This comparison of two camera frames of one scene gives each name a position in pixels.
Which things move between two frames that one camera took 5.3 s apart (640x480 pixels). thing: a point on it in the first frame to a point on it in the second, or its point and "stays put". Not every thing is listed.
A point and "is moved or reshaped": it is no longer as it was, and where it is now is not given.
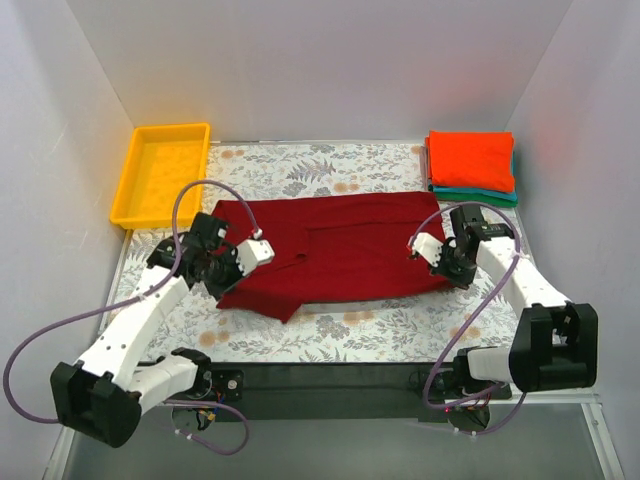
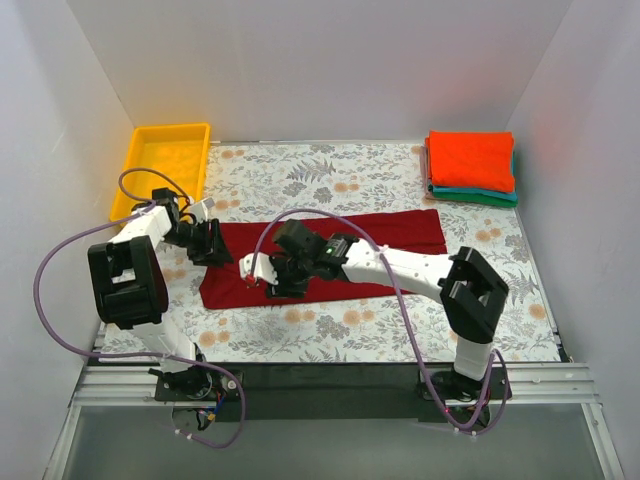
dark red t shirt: (331, 244) is moved or reshaped
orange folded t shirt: (471, 160) stays put
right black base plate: (456, 384) stays put
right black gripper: (451, 270) to (281, 279)
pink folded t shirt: (423, 167) stays put
